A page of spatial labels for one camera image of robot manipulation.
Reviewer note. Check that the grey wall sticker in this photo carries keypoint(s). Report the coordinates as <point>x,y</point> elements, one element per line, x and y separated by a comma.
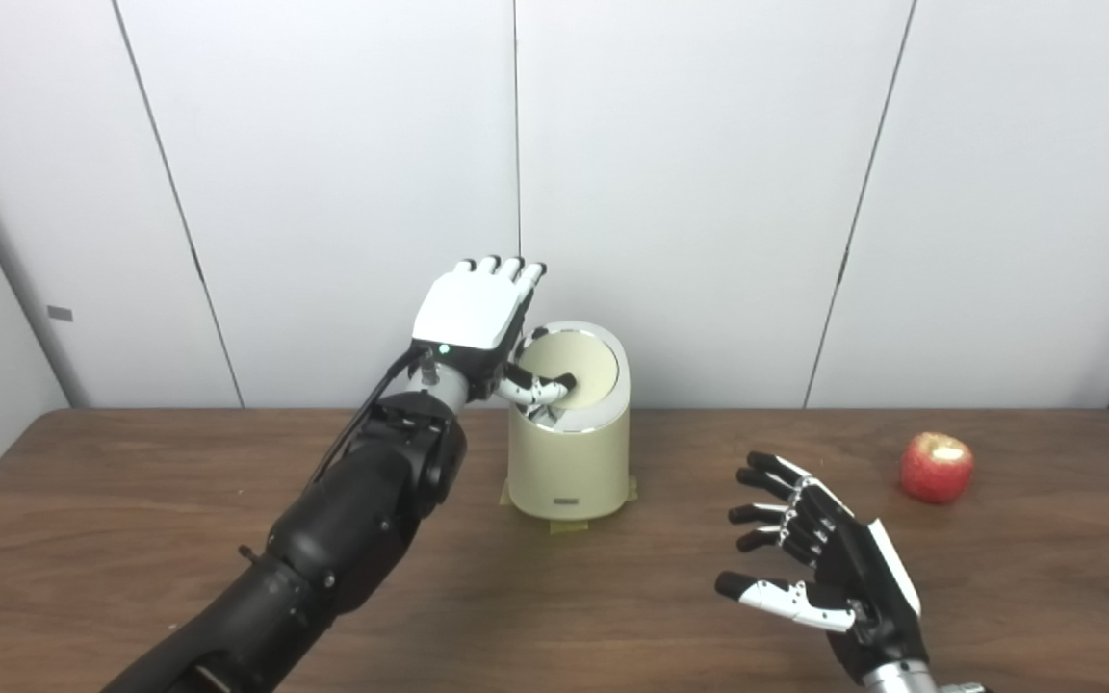
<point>60,314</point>

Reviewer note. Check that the cream round bin lid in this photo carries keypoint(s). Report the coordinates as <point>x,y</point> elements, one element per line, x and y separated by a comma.
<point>593,371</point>

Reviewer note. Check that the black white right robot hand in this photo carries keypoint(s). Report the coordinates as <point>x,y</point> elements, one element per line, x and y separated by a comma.
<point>853,568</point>

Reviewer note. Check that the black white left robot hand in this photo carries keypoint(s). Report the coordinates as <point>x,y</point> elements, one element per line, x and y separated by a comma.
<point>466,313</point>

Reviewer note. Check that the red apple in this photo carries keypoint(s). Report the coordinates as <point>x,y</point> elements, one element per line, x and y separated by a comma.
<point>936,470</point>

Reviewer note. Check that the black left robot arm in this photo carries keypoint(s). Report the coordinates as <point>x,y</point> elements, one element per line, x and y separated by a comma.
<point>352,525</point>

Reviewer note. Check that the cream-colored bin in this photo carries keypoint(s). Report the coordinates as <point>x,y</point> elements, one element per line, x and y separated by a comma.
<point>569,467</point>

